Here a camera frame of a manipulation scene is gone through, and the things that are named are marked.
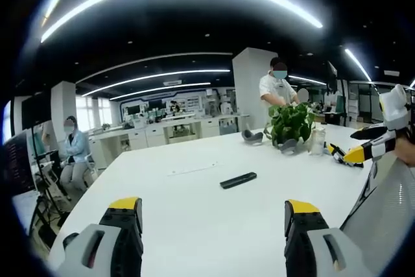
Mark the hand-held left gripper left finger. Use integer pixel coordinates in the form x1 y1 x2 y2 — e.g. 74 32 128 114
55 197 144 277

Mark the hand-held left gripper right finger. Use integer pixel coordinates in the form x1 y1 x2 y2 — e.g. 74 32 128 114
284 199 374 277

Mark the black remote control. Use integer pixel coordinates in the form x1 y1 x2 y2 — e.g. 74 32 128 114
219 171 258 190

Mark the person's right hand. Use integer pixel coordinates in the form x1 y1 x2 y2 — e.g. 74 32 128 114
394 136 415 167

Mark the white mesh office chair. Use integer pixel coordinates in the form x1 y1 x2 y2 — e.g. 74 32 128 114
338 156 415 277

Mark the green potted plant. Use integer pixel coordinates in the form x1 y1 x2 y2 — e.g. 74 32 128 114
264 101 320 148

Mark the black tripod stand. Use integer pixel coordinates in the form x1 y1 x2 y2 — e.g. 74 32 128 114
27 124 73 235

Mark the black monitor screen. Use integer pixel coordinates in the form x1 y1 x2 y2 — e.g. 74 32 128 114
3 132 36 197

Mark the white lab counter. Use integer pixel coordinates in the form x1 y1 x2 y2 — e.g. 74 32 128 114
89 113 250 169

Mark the white square pillar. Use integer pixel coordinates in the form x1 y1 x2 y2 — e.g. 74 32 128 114
231 47 279 132

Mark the wall mounted black screen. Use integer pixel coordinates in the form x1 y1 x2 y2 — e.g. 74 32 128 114
21 90 53 130

